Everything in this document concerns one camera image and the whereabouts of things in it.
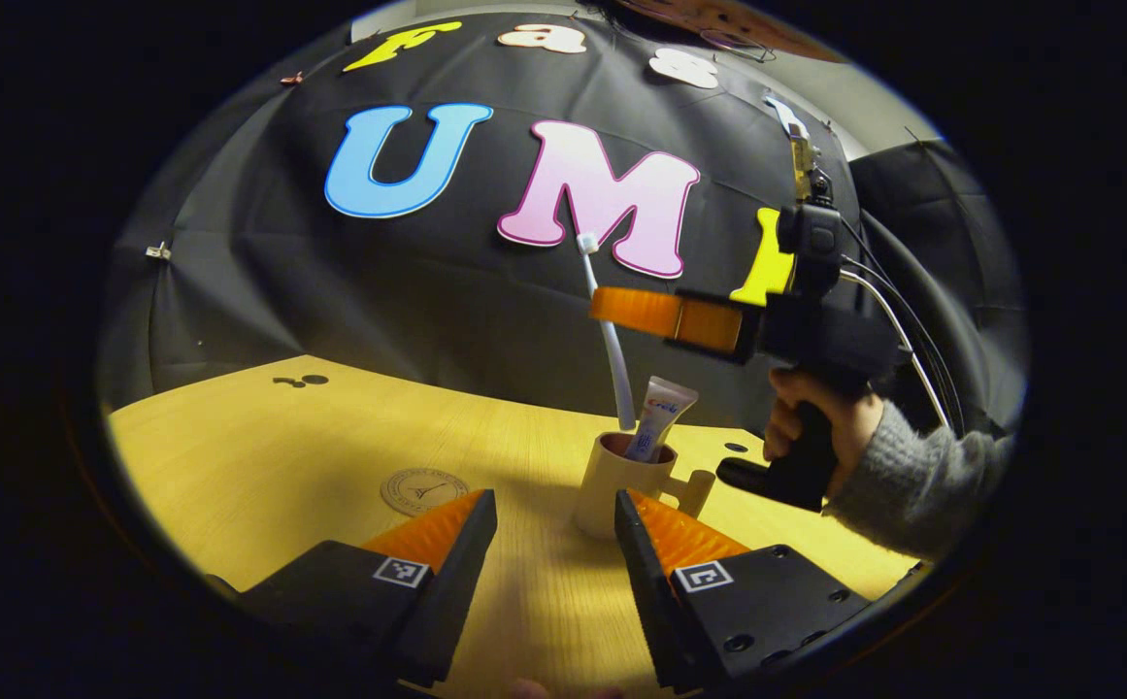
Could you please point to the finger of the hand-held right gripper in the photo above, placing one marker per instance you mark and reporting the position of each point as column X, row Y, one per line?
column 641, row 311

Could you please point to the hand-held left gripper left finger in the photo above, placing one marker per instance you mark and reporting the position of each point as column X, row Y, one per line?
column 456, row 582

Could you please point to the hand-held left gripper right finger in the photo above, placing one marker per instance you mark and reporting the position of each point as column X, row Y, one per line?
column 646, row 582

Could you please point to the light blue toothbrush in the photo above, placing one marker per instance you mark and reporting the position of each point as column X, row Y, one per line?
column 612, row 340

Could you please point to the round cork coaster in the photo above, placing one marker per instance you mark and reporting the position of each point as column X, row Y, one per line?
column 417, row 487

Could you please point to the white toothpaste tube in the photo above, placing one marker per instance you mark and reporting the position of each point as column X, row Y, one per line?
column 658, row 417

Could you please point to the wooden desktop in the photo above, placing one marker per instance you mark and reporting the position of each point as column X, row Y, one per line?
column 330, row 437

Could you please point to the black backdrop cloth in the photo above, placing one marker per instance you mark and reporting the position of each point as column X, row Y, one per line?
column 330, row 291

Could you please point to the white backdrop clip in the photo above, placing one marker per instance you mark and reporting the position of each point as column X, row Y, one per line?
column 157, row 252

